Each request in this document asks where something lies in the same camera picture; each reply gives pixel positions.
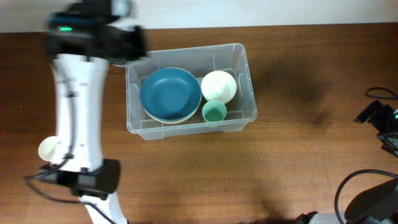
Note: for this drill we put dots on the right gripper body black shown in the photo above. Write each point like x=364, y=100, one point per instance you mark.
x=385, y=121

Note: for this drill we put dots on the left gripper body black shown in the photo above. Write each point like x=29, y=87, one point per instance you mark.
x=130, y=46

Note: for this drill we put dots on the dark blue large bowl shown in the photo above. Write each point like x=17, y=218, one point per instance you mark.
x=170, y=93

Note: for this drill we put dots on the cream large bowl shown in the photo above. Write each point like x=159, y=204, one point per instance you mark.
x=176, y=121

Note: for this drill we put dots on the white small bowl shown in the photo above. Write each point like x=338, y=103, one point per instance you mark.
x=219, y=86

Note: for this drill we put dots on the mint green cup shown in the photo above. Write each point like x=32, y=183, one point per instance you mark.
x=214, y=111

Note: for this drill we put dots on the cream cup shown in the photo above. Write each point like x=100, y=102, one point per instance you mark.
x=47, y=147

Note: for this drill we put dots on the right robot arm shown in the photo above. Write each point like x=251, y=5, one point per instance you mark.
x=377, y=204

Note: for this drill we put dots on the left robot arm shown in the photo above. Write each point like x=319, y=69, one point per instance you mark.
x=82, y=42

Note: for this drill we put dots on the clear plastic storage bin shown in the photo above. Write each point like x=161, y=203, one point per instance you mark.
x=199, y=61

